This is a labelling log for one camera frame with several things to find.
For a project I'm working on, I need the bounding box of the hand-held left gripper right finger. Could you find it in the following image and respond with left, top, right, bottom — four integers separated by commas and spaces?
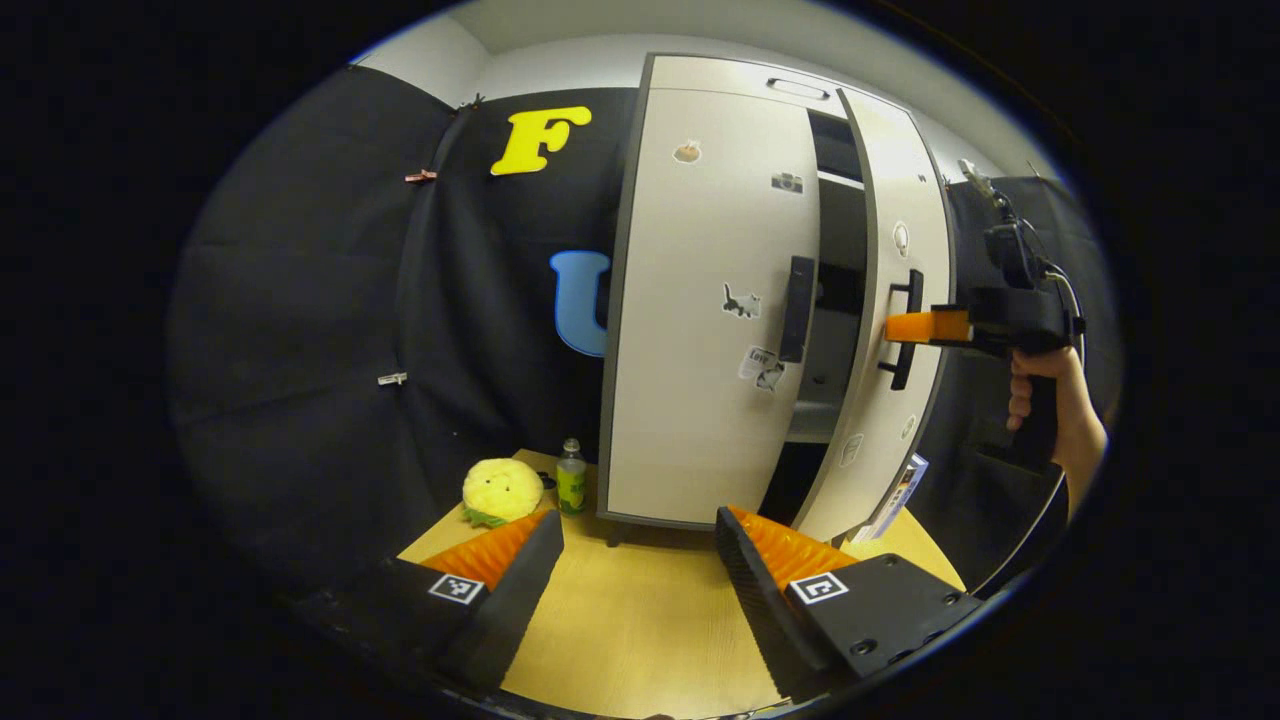
715, 505, 983, 703

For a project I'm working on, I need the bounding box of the white printed box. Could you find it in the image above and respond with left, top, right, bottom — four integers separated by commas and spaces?
850, 452, 929, 544

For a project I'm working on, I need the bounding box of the yellow plush toy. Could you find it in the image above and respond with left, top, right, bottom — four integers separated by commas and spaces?
461, 458, 546, 529

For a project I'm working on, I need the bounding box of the grey cabinet door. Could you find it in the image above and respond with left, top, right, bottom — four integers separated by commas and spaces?
605, 88, 823, 526
795, 88, 956, 546

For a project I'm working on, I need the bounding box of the grey cabinet drawer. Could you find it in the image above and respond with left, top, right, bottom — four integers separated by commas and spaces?
648, 55, 851, 109

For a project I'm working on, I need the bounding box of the grey double-door shoe cabinet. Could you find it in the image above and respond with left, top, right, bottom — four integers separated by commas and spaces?
597, 52, 871, 549

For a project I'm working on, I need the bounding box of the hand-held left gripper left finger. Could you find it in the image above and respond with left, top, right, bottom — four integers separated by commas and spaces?
300, 508, 566, 691

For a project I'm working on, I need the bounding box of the black door handle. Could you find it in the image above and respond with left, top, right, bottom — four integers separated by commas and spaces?
878, 269, 925, 391
779, 256, 816, 364

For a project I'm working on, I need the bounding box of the green drink bottle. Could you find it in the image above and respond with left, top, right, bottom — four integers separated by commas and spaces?
556, 438, 588, 516

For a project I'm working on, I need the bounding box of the black backdrop cloth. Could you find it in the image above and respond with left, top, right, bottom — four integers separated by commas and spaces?
165, 65, 1116, 601

